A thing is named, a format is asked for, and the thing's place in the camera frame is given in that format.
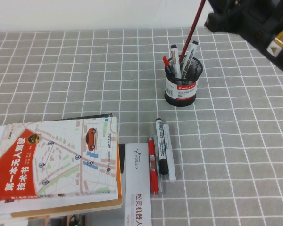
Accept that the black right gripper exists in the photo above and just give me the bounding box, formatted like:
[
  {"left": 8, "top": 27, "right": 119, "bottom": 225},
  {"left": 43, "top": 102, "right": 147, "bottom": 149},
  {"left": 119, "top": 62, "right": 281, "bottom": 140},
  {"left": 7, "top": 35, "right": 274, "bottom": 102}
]
[{"left": 204, "top": 0, "right": 283, "bottom": 48}]

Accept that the red pencil with eraser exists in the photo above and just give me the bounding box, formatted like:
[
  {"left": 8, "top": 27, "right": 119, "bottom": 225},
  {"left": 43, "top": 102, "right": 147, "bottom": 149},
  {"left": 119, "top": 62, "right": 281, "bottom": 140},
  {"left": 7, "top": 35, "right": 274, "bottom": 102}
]
[{"left": 178, "top": 0, "right": 207, "bottom": 64}]

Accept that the red capped pen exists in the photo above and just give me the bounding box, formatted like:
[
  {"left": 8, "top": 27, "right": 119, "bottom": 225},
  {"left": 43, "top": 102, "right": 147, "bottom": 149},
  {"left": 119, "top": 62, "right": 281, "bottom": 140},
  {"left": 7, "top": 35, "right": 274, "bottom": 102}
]
[{"left": 162, "top": 56, "right": 174, "bottom": 76}]

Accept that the black mesh pen holder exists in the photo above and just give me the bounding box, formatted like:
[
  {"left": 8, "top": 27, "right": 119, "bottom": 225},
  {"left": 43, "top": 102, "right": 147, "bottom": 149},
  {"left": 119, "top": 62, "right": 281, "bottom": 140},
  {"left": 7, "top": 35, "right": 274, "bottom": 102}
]
[{"left": 164, "top": 56, "right": 203, "bottom": 108}]

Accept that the red retractable pen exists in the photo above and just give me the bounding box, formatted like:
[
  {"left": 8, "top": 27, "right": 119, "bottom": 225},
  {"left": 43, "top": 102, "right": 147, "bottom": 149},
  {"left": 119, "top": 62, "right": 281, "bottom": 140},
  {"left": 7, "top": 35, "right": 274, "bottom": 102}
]
[{"left": 148, "top": 136, "right": 160, "bottom": 195}]

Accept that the clear gel pen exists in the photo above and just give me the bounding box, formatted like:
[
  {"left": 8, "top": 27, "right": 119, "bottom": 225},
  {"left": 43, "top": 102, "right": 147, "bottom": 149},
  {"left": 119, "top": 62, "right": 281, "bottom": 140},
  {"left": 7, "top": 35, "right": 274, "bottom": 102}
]
[{"left": 153, "top": 136, "right": 164, "bottom": 196}]

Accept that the white whiteboard marker black lettering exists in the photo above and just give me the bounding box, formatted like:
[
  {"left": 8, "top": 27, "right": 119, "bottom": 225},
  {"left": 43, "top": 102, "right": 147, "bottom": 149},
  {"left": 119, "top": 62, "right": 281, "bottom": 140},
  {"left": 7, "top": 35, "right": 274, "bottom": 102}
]
[{"left": 180, "top": 40, "right": 200, "bottom": 80}]

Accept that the white marker with black cap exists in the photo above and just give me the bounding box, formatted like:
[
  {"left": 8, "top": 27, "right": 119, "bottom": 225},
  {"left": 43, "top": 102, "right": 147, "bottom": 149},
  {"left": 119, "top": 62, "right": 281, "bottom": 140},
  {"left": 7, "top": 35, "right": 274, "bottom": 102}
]
[{"left": 170, "top": 44, "right": 182, "bottom": 79}]

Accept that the white marker with black ends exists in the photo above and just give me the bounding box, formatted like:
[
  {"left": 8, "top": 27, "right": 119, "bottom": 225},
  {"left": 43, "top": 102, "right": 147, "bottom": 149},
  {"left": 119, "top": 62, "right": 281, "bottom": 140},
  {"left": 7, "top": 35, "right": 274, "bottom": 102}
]
[{"left": 155, "top": 118, "right": 169, "bottom": 175}]

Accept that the all white marker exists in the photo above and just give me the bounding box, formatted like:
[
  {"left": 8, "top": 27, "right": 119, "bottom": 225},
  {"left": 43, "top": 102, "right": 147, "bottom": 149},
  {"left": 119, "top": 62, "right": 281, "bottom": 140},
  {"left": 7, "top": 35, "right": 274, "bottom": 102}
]
[{"left": 162, "top": 123, "right": 177, "bottom": 182}]

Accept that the grey grid tablecloth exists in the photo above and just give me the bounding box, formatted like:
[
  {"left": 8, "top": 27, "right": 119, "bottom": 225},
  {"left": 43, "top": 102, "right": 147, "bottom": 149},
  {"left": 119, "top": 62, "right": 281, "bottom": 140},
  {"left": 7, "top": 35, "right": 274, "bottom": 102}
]
[{"left": 0, "top": 26, "right": 283, "bottom": 226}]

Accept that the black notebook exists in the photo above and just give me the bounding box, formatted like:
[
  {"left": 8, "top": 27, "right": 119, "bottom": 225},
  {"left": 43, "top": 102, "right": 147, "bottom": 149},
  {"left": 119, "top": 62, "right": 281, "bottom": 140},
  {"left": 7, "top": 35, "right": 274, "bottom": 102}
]
[{"left": 118, "top": 143, "right": 127, "bottom": 174}]

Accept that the white AgileX brochure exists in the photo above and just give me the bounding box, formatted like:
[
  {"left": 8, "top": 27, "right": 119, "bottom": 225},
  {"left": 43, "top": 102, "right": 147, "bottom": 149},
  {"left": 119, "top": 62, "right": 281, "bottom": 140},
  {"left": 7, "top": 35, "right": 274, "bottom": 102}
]
[{"left": 124, "top": 143, "right": 152, "bottom": 226}]

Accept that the book with map cover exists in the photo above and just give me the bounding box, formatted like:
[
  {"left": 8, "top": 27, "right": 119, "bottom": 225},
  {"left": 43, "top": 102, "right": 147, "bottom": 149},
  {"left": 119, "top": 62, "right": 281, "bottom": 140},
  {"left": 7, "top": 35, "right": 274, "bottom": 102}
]
[{"left": 0, "top": 113, "right": 123, "bottom": 200}]

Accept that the orange edged book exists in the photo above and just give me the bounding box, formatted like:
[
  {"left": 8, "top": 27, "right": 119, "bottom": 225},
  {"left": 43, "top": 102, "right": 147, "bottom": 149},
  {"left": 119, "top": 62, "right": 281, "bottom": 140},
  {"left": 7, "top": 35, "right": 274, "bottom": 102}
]
[{"left": 10, "top": 141, "right": 123, "bottom": 218}]

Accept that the white book with black characters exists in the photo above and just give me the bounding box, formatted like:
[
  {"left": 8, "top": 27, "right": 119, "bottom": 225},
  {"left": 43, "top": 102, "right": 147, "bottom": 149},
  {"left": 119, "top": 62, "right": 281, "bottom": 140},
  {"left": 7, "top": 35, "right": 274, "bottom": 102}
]
[{"left": 0, "top": 125, "right": 120, "bottom": 216}]

